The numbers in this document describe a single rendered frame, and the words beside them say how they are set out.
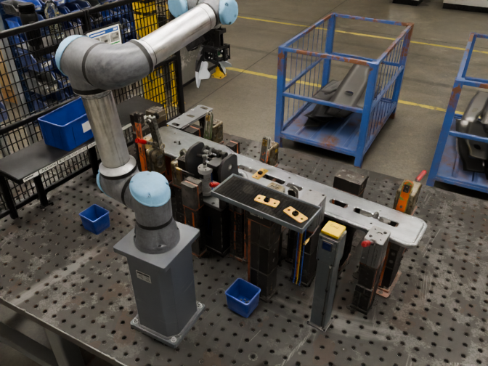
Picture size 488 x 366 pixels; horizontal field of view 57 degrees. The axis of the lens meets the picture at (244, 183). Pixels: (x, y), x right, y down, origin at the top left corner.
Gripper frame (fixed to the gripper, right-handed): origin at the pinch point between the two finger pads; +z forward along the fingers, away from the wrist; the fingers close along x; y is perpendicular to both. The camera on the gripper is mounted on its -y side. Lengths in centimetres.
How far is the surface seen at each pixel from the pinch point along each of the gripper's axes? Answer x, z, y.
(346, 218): 12, 48, 54
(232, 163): -1.2, 32.0, 9.3
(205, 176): -6.3, 39.4, -1.0
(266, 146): 30, 41, 4
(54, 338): -74, 93, -29
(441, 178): 195, 135, 51
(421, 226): 25, 49, 78
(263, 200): -15.3, 30.0, 34.5
